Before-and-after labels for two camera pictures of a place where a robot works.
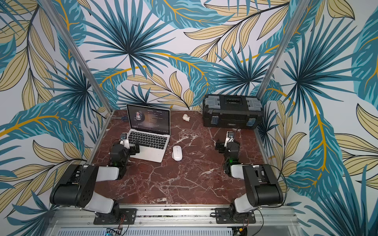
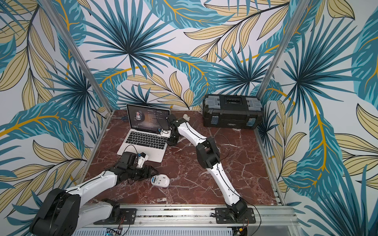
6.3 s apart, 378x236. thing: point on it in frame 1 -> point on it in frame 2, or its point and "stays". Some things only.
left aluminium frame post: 78,55 stays
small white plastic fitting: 186,117 stays
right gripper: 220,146 -> 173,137
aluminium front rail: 82,218 stays
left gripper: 132,149 -> 148,174
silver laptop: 150,127 stays
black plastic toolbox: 233,111 stays
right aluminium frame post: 280,52 stays
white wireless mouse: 177,153 -> 160,180
